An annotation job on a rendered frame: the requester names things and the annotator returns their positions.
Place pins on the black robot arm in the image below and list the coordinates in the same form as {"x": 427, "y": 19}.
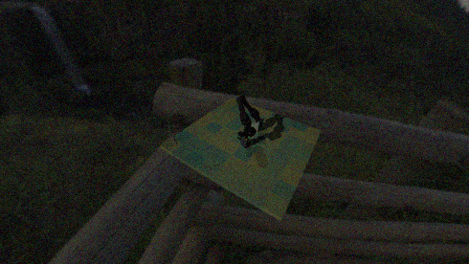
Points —
{"x": 241, "y": 100}

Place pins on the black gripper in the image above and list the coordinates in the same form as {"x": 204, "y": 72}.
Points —
{"x": 243, "y": 134}

